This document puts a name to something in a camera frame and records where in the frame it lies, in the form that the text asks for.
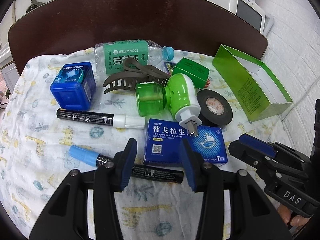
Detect white cabinet with screen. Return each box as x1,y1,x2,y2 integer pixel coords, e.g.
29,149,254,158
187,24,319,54
207,0,274,36

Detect black marker white cap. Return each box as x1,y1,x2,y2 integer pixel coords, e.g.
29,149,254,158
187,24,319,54
56,108,145,129

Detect giraffe print white cloth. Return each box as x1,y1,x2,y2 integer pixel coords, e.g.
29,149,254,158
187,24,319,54
1,48,292,239

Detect small red object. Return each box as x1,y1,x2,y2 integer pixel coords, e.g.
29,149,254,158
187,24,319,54
204,79,210,88

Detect white cupboard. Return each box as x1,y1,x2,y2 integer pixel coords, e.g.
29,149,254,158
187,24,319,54
0,42,20,93

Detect black electrical tape roll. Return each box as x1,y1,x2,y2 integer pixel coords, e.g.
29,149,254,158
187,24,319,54
197,89,233,127

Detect green label soda water bottle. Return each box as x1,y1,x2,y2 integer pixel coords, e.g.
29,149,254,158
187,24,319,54
94,40,174,76

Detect green open cardboard box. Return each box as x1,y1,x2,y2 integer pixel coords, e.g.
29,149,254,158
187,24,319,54
212,44,292,122

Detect dark brown wooden table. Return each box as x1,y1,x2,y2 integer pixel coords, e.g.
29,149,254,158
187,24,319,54
8,0,268,72

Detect green mosquito repellent plug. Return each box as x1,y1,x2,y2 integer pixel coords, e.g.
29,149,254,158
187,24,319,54
136,73,202,137

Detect brown hair claw clip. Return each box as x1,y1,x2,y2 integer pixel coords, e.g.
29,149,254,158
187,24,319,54
103,58,170,94

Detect tiger picture card pack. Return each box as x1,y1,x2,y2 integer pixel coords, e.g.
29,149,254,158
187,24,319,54
164,62,176,75

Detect blue medicine tablet box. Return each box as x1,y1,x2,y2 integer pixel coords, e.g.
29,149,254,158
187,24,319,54
143,119,228,167

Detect blue square plastic container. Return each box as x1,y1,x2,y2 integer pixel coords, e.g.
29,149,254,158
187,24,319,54
50,62,96,111

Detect grey wall bracket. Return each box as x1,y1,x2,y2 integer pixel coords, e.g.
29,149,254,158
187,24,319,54
25,0,44,14

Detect black marker blue cap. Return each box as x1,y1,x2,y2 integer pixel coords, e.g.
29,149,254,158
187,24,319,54
69,145,184,184

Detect person's right hand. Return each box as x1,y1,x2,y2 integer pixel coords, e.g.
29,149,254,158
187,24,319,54
277,204,313,228

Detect small green cardboard box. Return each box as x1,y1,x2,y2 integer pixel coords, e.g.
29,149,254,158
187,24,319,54
172,57,209,89

